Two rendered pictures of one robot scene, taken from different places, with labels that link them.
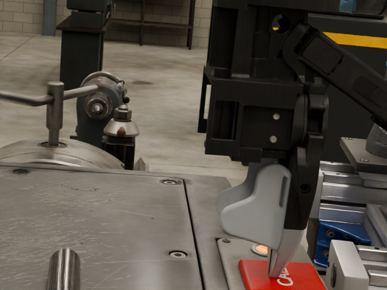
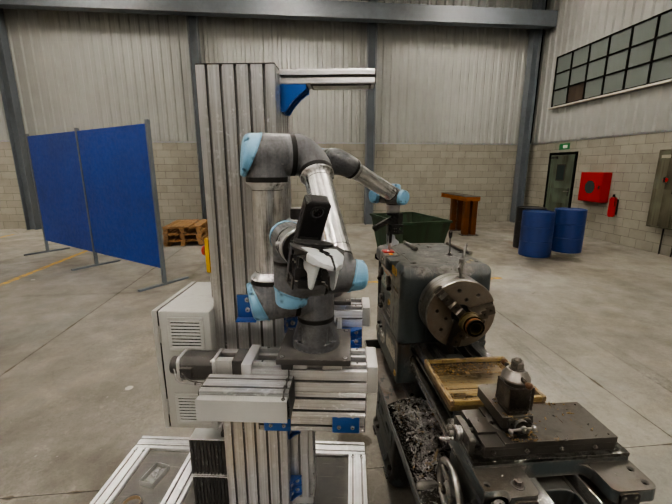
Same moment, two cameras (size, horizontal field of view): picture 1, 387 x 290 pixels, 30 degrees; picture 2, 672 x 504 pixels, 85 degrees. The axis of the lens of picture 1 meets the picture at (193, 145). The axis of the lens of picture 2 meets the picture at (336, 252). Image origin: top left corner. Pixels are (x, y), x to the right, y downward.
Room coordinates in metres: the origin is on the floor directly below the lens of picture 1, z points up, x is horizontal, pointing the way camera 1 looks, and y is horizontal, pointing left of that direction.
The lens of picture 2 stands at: (2.53, -0.35, 1.72)
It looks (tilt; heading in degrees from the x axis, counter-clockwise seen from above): 13 degrees down; 180
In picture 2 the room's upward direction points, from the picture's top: straight up
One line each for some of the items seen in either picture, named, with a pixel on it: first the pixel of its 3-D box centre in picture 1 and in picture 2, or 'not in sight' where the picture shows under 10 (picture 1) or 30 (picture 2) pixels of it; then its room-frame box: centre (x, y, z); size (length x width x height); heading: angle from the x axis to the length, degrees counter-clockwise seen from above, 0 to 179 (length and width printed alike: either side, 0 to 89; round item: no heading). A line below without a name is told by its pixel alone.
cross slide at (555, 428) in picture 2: not in sight; (529, 428); (1.56, 0.22, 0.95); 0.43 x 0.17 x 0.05; 95
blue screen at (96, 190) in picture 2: not in sight; (87, 199); (-3.83, -4.68, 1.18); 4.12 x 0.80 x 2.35; 58
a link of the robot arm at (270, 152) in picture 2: not in sight; (269, 230); (1.47, -0.55, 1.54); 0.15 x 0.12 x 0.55; 109
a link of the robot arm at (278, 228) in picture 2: not in sight; (289, 240); (1.72, -0.46, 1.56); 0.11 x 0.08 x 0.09; 19
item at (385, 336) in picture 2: not in sight; (419, 386); (0.54, 0.13, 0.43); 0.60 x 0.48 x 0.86; 5
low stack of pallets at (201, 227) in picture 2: not in sight; (188, 231); (-6.13, -3.93, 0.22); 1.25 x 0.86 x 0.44; 9
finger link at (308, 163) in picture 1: (298, 167); not in sight; (0.49, -0.07, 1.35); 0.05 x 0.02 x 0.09; 5
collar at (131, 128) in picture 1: (121, 126); (516, 373); (1.56, 0.16, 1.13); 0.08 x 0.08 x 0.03
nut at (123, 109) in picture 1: (122, 112); (517, 363); (1.56, 0.16, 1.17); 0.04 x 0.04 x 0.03
